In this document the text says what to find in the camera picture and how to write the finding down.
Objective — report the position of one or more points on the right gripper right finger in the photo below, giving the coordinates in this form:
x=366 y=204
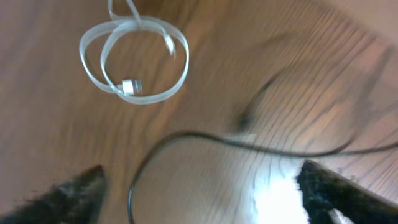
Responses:
x=324 y=191

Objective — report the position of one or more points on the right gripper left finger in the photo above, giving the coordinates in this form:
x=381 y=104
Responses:
x=78 y=200

